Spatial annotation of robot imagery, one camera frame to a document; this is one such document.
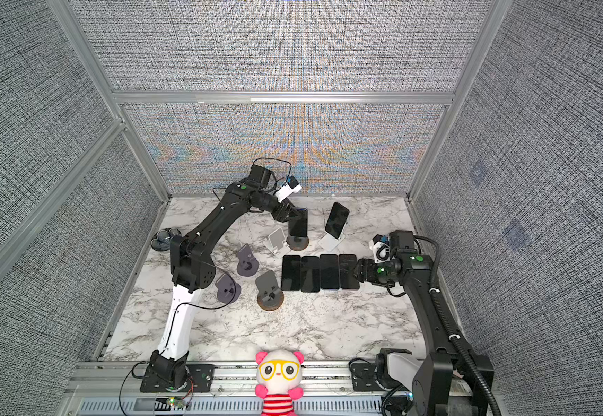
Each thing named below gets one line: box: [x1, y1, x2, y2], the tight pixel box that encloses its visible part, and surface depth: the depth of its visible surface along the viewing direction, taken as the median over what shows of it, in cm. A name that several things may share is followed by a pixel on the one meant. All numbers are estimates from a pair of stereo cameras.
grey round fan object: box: [150, 227, 182, 252], surface depth 102 cm
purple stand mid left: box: [236, 243, 260, 277], surface depth 96 cm
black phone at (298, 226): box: [288, 207, 308, 238], surface depth 98 cm
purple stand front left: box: [214, 272, 242, 304], surface depth 89 cm
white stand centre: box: [263, 227, 292, 259], surface depth 99 cm
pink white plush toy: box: [254, 349, 305, 416], surface depth 69 cm
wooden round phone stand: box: [254, 269, 285, 312], surface depth 86 cm
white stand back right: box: [317, 234, 346, 252], surface depth 105 cm
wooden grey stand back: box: [285, 235, 310, 252], surface depth 105 cm
